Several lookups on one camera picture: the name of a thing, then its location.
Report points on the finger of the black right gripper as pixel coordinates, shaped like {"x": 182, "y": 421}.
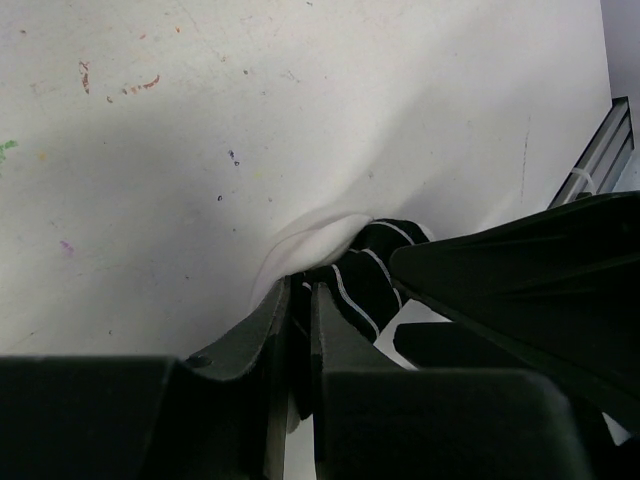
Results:
{"x": 563, "y": 282}
{"x": 447, "y": 345}

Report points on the black white striped sock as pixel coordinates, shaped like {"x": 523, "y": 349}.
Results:
{"x": 351, "y": 256}

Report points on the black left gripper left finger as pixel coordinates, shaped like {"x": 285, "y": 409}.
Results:
{"x": 219, "y": 414}

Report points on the aluminium front rail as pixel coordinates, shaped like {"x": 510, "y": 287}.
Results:
{"x": 602, "y": 163}

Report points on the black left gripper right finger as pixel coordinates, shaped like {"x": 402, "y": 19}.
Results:
{"x": 376, "y": 420}

